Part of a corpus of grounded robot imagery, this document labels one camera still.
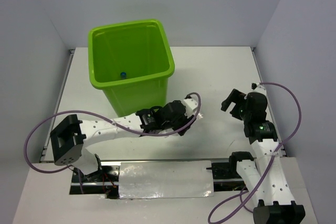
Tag blue label bottle blue cap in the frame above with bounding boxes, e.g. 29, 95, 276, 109
120, 72, 127, 79

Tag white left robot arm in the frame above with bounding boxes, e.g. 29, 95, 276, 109
50, 97, 199, 182

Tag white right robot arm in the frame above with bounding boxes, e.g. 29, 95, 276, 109
221, 89, 306, 223

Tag green plastic bin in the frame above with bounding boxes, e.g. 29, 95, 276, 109
88, 19, 175, 116

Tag silver foil sheet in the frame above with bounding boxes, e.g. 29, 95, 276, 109
119, 161, 214, 199

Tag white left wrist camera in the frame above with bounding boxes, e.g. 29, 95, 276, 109
182, 96, 198, 118

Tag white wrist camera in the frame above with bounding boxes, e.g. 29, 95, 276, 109
251, 83, 267, 95
182, 96, 198, 118

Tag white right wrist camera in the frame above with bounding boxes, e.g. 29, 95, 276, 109
251, 83, 267, 95

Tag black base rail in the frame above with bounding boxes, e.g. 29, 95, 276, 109
69, 158, 245, 200

